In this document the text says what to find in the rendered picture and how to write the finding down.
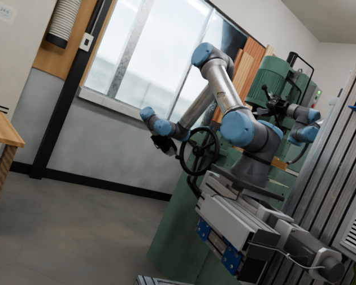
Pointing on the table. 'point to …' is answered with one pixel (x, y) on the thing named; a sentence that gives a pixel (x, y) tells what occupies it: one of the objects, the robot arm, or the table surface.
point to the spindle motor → (278, 70)
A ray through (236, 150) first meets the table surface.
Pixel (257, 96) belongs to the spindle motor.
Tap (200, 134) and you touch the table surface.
